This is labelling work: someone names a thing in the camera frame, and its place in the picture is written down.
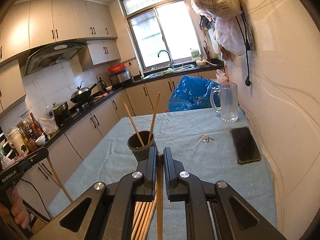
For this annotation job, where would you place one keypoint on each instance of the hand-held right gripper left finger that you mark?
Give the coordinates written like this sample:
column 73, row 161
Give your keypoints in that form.
column 152, row 166

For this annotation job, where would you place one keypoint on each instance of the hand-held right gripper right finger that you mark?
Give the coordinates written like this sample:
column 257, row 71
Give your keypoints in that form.
column 168, row 166

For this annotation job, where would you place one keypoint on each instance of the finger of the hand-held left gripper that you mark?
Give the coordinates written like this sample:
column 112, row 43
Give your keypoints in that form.
column 35, row 156

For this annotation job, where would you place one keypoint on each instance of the dark grey cup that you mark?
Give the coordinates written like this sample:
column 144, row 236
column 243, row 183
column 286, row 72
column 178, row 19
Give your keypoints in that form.
column 140, row 152

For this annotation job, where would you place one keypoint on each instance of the tan bamboo chopstick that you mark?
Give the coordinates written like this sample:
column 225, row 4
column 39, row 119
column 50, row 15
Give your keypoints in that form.
column 60, row 182
column 154, row 115
column 131, row 120

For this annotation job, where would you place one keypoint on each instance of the dark-tipped bamboo chopstick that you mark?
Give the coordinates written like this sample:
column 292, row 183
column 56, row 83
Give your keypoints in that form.
column 159, row 205

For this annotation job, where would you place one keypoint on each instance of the pile of wooden chopsticks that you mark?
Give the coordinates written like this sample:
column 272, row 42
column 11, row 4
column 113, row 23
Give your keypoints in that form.
column 141, row 220

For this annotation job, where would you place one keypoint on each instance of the person's left hand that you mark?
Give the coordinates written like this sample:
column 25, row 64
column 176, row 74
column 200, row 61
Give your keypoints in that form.
column 20, row 212

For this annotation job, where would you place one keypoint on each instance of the white bowl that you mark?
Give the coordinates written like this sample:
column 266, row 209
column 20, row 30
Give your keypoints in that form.
column 40, row 140

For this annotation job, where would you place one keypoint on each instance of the white electric jug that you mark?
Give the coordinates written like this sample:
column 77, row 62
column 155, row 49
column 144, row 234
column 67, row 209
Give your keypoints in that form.
column 16, row 142

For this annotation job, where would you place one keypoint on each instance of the group of condiment bottles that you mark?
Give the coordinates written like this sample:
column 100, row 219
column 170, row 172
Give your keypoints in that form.
column 31, row 132

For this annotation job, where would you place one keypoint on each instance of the light blue table cloth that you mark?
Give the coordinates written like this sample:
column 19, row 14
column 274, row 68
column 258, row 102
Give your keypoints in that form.
column 190, row 155

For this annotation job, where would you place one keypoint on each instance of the clear crumpled plastic bag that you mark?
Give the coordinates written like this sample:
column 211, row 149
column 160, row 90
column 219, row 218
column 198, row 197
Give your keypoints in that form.
column 48, row 126

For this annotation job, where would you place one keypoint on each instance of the small beige scraps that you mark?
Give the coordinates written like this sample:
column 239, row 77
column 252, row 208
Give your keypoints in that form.
column 207, row 139

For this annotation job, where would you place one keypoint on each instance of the steel pot with lid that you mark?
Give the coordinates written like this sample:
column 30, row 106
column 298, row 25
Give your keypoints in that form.
column 60, row 107

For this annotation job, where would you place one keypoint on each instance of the gas stove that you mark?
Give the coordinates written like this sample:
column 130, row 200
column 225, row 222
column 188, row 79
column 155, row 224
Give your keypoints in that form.
column 80, row 106

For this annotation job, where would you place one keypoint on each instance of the cream base cabinets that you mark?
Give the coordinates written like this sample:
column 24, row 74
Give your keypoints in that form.
column 100, row 120

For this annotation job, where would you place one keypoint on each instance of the blue plastic bag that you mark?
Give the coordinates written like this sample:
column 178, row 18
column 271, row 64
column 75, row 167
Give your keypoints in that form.
column 190, row 92

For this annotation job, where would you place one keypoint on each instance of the black wok with lid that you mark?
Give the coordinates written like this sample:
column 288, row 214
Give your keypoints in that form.
column 80, row 93

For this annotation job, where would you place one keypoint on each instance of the black smartphone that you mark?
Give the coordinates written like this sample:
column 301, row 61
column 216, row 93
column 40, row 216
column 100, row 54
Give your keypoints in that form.
column 245, row 145

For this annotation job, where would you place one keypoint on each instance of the clear glass mug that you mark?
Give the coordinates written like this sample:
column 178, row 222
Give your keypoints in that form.
column 228, row 105

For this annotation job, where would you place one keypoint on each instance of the pink cloth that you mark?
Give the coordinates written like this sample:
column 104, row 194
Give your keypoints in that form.
column 100, row 95

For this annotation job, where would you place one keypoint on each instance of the green cloth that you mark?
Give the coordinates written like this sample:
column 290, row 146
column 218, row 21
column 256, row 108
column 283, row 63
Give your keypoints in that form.
column 167, row 72

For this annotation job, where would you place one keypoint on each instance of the silver rice cooker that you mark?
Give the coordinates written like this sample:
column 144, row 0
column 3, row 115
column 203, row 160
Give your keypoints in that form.
column 120, row 77

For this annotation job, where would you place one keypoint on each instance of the dark kettle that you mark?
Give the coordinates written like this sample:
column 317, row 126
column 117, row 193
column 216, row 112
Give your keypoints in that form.
column 101, row 86

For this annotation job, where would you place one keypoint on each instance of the steel sink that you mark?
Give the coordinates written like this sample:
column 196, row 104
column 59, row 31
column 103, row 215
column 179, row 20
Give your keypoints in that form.
column 182, row 67

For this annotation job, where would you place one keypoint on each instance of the black range hood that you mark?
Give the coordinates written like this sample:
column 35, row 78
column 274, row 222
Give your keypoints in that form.
column 50, row 55

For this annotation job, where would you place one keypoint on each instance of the chrome faucet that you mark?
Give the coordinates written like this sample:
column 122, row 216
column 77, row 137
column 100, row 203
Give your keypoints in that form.
column 172, row 62

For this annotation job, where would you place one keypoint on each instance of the red plastic basin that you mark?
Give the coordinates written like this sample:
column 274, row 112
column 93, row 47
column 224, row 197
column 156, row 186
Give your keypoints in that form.
column 116, row 68

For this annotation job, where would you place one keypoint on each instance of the pink plastic bag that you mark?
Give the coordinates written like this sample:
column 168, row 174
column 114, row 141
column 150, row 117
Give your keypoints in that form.
column 222, row 76

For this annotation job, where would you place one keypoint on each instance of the white ladle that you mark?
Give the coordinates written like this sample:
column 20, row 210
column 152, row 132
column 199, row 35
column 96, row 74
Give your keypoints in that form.
column 205, row 62

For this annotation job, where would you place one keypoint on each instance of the hanging brown bag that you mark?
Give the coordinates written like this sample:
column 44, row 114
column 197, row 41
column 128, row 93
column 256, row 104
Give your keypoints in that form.
column 226, row 53

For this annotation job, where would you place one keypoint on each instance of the kitchen window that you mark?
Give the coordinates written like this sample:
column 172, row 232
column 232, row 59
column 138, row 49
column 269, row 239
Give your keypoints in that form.
column 175, row 30

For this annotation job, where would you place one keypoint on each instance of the hanging white plastic bag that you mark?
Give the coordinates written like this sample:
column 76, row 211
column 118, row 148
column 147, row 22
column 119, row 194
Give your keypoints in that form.
column 230, row 37

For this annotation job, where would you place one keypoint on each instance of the hanging bag of noodles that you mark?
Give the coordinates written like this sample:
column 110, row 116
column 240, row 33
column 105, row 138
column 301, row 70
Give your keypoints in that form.
column 215, row 0

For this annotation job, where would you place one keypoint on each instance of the cream wall cabinets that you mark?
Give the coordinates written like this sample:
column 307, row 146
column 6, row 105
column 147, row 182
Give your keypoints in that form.
column 62, row 20

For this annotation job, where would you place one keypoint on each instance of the black wall utensil rack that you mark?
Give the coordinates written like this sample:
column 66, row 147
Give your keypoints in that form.
column 205, row 25

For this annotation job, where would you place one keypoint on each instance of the wall socket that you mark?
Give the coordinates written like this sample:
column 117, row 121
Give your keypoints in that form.
column 250, row 36

